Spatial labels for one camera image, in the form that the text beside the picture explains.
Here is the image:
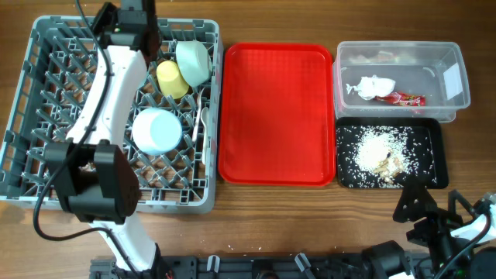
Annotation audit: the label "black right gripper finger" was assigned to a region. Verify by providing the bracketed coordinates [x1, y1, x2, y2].
[393, 176, 438, 222]
[449, 190, 480, 225]

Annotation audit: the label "rice and food scraps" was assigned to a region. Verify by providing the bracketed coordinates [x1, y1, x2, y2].
[336, 126, 438, 188]

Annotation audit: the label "mint green bowl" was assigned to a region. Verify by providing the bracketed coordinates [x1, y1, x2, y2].
[175, 40, 212, 88]

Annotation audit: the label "yellow plastic cup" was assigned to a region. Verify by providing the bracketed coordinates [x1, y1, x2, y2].
[156, 60, 189, 99]

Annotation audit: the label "red snack wrapper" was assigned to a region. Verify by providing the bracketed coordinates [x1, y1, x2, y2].
[375, 91, 426, 107]

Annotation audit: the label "white napkin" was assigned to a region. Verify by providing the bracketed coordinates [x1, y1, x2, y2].
[346, 75, 396, 101]

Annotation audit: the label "white plastic spoon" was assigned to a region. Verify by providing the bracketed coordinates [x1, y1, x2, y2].
[201, 107, 209, 166]

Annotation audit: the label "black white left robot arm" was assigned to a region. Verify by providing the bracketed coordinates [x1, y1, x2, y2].
[42, 0, 171, 278]

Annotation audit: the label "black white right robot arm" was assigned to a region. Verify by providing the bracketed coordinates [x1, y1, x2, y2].
[361, 176, 495, 278]

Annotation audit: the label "black waste tray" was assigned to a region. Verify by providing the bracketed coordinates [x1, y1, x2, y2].
[336, 117, 450, 189]

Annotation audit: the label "grey dishwasher rack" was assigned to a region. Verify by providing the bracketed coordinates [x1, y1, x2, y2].
[1, 15, 224, 214]

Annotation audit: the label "metal fork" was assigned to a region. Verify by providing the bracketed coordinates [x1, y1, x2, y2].
[191, 88, 205, 143]

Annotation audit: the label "clear plastic bin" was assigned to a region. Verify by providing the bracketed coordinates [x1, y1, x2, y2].
[332, 41, 470, 122]

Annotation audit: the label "red plastic tray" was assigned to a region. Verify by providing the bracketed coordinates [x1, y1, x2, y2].
[218, 43, 336, 188]

